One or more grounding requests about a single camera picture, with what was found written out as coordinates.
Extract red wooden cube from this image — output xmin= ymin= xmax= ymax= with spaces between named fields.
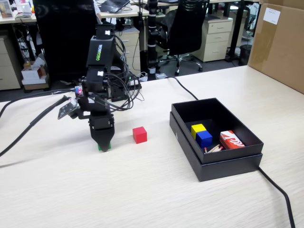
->
xmin=132 ymin=126 xmax=148 ymax=144

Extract black waste bin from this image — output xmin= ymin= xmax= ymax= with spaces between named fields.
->
xmin=238 ymin=44 xmax=253 ymax=67

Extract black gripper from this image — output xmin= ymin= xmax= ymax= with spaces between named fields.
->
xmin=77 ymin=94 xmax=116 ymax=153

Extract yellow wooden cube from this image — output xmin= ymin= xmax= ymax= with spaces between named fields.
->
xmin=190 ymin=123 xmax=207 ymax=140

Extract black high-back office chair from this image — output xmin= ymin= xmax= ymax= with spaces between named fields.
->
xmin=32 ymin=0 xmax=103 ymax=83

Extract black laptop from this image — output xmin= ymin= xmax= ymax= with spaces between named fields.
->
xmin=98 ymin=0 xmax=132 ymax=13

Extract black mesh office chair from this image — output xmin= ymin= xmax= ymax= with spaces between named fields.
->
xmin=155 ymin=0 xmax=211 ymax=77

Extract black pole with white bands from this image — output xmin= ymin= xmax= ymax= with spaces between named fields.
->
xmin=146 ymin=0 xmax=160 ymax=81

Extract white boxes stack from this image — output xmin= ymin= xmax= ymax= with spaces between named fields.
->
xmin=21 ymin=60 xmax=49 ymax=92

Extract thick black table cable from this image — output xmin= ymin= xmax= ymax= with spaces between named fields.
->
xmin=165 ymin=76 xmax=296 ymax=228

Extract black cardboard box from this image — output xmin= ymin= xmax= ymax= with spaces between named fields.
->
xmin=171 ymin=97 xmax=265 ymax=165

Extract black sleeved camera cable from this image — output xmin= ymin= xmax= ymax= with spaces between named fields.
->
xmin=0 ymin=94 xmax=72 ymax=158

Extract beige three-drawer cabinet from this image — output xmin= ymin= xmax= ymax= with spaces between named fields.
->
xmin=193 ymin=17 xmax=234 ymax=63

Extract black open box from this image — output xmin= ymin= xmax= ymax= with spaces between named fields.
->
xmin=169 ymin=111 xmax=264 ymax=183

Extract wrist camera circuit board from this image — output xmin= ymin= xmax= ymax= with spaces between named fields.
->
xmin=57 ymin=96 xmax=81 ymax=121

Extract black robot wire bundle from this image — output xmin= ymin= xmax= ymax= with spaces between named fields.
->
xmin=104 ymin=32 xmax=146 ymax=113

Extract small white carton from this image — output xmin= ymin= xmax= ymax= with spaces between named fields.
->
xmin=22 ymin=2 xmax=33 ymax=16

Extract clear display frame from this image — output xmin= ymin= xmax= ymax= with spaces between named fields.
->
xmin=0 ymin=0 xmax=14 ymax=19

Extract green wooden cube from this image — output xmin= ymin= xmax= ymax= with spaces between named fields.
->
xmin=97 ymin=142 xmax=112 ymax=152

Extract beige drawer cabinet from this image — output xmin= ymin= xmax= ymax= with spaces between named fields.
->
xmin=0 ymin=35 xmax=23 ymax=91
xmin=117 ymin=29 xmax=142 ymax=77

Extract black power cable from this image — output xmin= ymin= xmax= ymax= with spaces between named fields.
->
xmin=0 ymin=87 xmax=79 ymax=119

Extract red and white matchbox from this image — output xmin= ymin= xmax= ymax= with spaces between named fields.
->
xmin=219 ymin=130 xmax=246 ymax=151

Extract beige office desk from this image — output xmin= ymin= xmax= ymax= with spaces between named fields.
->
xmin=0 ymin=13 xmax=38 ymax=25
xmin=98 ymin=4 xmax=151 ymax=19

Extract large brown cardboard box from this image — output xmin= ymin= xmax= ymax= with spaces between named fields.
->
xmin=247 ymin=0 xmax=304 ymax=95

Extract blue wooden cube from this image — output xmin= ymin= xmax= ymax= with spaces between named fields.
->
xmin=195 ymin=130 xmax=213 ymax=149

